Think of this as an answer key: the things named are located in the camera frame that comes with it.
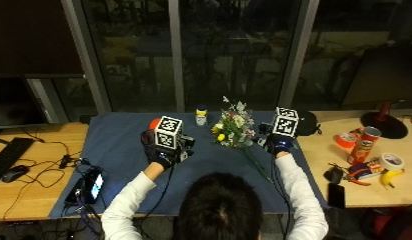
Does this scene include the red chips can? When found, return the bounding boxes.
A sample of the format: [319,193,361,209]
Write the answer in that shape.
[346,126,383,166]

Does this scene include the orange tape roll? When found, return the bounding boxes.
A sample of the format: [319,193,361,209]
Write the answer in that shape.
[334,132,359,150]

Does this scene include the yellow banana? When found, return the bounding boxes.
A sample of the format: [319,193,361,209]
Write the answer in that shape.
[379,168,406,190]

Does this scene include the black keyboard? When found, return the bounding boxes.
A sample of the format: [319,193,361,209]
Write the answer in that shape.
[0,136,37,187]

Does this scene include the black device with lit screen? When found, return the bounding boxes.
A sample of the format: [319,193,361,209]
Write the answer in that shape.
[65,167,106,206]

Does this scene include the orange-handled pliers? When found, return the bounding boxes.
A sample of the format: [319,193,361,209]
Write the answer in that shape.
[345,177,373,187]

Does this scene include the red and black bag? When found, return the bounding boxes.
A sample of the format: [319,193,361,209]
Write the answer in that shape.
[359,201,412,240]

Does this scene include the white tape roll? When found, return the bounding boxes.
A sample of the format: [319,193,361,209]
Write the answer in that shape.
[378,152,406,172]

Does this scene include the black computer mouse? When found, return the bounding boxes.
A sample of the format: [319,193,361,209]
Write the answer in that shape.
[1,164,32,184]

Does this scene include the blue and red snack packet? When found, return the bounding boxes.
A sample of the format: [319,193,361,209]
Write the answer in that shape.
[347,159,387,181]

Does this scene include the small bottle with yellow label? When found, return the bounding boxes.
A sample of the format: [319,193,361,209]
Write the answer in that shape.
[194,105,210,127]

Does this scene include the black glove cable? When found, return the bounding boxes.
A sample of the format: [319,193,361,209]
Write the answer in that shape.
[270,155,294,238]
[137,164,177,231]

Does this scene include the white marker cube, right glove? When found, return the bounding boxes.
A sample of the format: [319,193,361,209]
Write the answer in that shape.
[270,106,301,139]

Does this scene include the black left glove cable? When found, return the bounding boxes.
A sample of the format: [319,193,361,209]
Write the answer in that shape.
[137,164,177,231]

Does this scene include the person's right hand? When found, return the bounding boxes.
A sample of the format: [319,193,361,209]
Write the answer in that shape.
[258,122,298,156]

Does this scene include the flower bouquet with green stems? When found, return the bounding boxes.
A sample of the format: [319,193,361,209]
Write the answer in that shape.
[210,96,278,183]

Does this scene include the blue table cloth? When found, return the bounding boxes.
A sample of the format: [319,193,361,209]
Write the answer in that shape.
[49,111,330,220]

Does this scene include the person's left hand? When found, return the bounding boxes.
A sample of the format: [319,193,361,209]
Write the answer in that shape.
[140,128,197,170]

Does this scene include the white marker cube, glove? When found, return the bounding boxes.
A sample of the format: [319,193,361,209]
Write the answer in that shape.
[154,115,185,150]
[270,106,301,139]

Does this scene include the black desk cables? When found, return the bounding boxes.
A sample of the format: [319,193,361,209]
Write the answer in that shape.
[1,127,90,214]

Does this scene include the small black key pouch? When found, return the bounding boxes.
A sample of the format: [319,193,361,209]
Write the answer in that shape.
[322,163,346,186]

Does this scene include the black monitor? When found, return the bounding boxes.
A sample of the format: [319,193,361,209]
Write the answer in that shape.
[0,75,49,130]

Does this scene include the black right glove cable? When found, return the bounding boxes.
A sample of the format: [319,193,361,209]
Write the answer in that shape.
[270,155,294,238]

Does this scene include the orange round object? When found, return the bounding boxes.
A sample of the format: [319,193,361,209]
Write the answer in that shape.
[148,117,164,131]

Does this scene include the white marker cube, left glove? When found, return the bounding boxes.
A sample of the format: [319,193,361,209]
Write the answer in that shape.
[154,115,185,150]

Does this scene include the black round pouch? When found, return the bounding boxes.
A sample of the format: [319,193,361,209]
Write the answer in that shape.
[297,110,323,137]

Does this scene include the black round stand, red pole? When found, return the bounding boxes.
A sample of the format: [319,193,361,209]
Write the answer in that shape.
[359,100,411,140]

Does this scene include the black phone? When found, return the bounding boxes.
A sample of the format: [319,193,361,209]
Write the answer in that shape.
[327,182,347,210]

